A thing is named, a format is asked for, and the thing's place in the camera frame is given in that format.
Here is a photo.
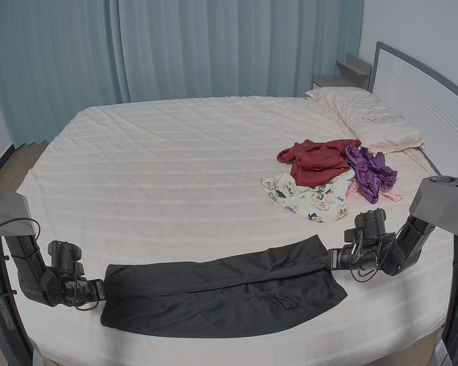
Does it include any pink garment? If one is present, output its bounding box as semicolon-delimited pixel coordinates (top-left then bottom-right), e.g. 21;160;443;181
345;179;404;203

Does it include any cream pillow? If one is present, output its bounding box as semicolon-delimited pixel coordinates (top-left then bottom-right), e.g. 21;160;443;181
305;86;425;155

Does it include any purple garment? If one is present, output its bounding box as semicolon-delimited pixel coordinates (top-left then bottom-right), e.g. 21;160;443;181
343;145;398;205

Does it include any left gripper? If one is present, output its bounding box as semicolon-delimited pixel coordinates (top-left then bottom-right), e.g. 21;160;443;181
65;279;106;306

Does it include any blue-green curtain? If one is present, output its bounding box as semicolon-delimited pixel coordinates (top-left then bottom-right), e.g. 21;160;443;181
0;0;132;148
116;0;365;104

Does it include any grey bedside table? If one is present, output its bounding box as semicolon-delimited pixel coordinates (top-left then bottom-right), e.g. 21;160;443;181
312;54;373;90

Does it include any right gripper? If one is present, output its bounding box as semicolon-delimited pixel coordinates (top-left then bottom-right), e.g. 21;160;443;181
327;247;371;271

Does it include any bed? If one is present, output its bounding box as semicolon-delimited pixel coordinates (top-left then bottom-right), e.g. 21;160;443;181
13;41;458;366

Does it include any dark red garment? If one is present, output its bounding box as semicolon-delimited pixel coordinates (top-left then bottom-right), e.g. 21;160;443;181
277;139;362;188

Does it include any white printed garment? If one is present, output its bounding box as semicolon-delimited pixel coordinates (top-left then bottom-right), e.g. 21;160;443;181
260;171;351;224

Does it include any black cable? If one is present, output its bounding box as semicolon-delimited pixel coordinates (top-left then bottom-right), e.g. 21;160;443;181
0;218;40;240

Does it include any black T-shirt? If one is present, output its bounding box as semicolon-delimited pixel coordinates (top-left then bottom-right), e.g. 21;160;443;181
100;234;348;338

